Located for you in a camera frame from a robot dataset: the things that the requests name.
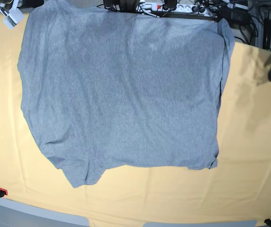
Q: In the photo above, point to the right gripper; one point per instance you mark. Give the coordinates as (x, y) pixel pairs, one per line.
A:
(6, 5)

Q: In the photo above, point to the grey t-shirt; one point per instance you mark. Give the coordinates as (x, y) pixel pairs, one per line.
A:
(103, 89)

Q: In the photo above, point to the black power adapter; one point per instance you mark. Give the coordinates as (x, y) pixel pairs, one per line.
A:
(234, 16)

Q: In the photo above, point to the yellow table cloth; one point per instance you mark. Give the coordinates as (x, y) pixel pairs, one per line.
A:
(238, 189)

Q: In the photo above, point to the white power strip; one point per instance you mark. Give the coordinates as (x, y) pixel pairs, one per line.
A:
(158, 10)

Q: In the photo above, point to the black vertical post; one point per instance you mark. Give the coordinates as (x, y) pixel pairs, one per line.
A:
(267, 33)

